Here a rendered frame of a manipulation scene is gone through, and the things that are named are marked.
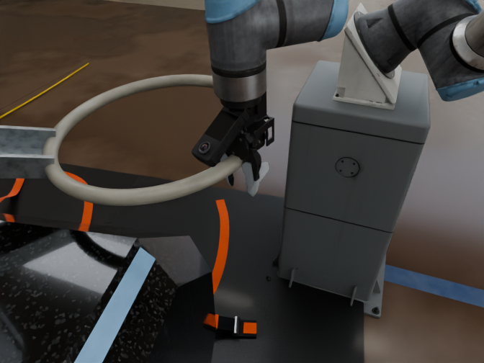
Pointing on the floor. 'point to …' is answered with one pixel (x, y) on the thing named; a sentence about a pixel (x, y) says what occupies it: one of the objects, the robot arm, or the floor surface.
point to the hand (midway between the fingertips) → (239, 187)
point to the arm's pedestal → (348, 184)
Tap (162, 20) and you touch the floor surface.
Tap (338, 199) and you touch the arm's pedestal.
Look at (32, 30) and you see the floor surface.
